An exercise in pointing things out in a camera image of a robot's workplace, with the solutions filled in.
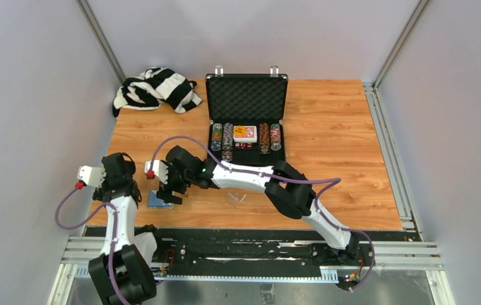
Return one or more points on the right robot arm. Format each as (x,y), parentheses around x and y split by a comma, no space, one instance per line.
(290,192)

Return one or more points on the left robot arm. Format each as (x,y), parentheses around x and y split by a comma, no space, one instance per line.
(121,273)

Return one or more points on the red playing card deck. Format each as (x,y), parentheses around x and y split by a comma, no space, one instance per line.
(251,136)

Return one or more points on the yellow big blind button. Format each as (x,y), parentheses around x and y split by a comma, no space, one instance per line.
(240,131)

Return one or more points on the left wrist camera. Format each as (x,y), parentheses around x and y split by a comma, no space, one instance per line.
(91,176)

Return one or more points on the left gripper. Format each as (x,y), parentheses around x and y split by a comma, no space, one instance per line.
(100,192)

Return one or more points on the black white striped cloth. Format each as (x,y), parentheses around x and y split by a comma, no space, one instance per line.
(154,87)

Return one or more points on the blue card deck box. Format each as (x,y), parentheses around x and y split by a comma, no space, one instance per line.
(156,203)

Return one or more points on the clear dealer button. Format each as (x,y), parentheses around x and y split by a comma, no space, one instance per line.
(235,198)

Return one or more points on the orange black chip row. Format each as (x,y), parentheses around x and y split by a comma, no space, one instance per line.
(264,138)

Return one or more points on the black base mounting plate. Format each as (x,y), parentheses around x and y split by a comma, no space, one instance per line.
(253,253)

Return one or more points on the red green chip row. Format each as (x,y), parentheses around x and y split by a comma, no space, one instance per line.
(275,135)

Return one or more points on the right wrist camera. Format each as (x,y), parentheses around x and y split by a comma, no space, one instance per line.
(158,169)

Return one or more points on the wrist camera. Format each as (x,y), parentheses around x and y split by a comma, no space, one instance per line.
(158,169)
(91,176)

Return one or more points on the black poker set case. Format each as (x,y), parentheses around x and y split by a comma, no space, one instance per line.
(249,100)

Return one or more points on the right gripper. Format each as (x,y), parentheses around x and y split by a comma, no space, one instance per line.
(166,195)

